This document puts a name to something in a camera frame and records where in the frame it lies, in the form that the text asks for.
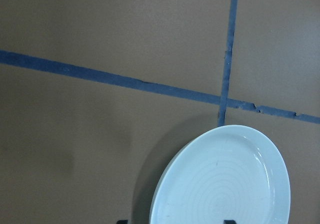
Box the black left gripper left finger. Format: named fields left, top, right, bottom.
left=116, top=220, right=129, bottom=224

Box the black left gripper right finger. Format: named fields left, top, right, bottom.
left=223, top=220, right=236, bottom=224

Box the light blue plate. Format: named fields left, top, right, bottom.
left=148, top=125, right=291, bottom=224

